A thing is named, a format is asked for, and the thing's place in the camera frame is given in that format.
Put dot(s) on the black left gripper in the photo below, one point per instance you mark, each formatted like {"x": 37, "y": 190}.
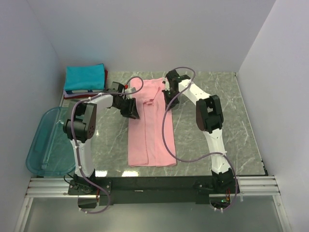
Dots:
{"x": 132, "y": 111}

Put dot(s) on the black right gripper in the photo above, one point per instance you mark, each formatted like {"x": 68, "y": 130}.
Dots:
{"x": 167, "y": 100}

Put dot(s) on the pink t shirt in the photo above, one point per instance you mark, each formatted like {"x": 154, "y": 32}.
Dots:
{"x": 145, "y": 143}

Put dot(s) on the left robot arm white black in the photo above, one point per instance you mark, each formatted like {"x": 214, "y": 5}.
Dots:
{"x": 81, "y": 118}

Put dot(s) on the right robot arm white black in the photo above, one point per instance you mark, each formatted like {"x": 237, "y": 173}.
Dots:
{"x": 209, "y": 120}

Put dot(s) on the folded teal t shirt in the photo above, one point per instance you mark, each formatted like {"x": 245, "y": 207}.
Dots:
{"x": 85, "y": 77}

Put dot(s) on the folded navy t shirt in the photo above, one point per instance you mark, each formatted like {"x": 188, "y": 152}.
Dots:
{"x": 70, "y": 92}

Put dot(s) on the folded white t shirt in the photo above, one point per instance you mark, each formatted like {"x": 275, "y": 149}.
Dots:
{"x": 95, "y": 92}

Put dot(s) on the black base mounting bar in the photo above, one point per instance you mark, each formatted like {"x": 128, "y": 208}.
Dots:
{"x": 164, "y": 189}

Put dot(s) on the teal transparent plastic bin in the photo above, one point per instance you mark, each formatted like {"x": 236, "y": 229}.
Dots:
{"x": 51, "y": 153}

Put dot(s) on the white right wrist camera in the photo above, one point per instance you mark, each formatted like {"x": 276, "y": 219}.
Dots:
{"x": 165, "y": 80}

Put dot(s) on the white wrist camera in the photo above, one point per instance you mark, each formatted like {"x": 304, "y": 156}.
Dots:
{"x": 130, "y": 90}
{"x": 165, "y": 80}

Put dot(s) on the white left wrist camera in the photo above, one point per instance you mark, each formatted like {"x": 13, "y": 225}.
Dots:
{"x": 130, "y": 90}

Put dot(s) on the aluminium extrusion rail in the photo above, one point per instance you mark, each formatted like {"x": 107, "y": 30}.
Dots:
{"x": 58, "y": 188}

